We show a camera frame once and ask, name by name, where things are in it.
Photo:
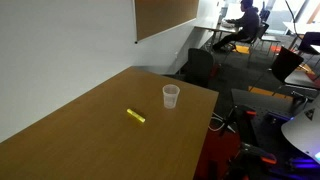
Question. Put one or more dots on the brown cork pin board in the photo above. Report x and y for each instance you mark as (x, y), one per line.
(163, 16)

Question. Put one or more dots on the translucent plastic measuring cup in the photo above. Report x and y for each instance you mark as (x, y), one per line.
(170, 100)

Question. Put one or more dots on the black chair with metal legs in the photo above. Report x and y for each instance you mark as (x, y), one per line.
(262, 31)

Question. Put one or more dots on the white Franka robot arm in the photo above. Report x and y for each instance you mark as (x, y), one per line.
(303, 133)

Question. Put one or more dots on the yellow highlighter marker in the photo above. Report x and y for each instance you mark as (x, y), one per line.
(135, 115)

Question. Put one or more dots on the grey background desk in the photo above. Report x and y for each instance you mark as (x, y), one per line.
(216, 28)

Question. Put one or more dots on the black angular shell chair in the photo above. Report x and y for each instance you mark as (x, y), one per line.
(286, 63)

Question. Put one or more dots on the black fabric office chair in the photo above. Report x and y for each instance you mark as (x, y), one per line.
(199, 66)

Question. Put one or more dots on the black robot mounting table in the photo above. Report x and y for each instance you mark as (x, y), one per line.
(256, 100)

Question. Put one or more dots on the seated person in dark hoodie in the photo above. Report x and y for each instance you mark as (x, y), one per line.
(248, 21)

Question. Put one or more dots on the white background table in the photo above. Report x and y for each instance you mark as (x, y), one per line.
(296, 27)

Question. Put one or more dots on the white round-edged table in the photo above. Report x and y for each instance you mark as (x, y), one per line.
(301, 80)

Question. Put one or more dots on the dark blue chair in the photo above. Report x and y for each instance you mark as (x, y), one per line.
(310, 41)

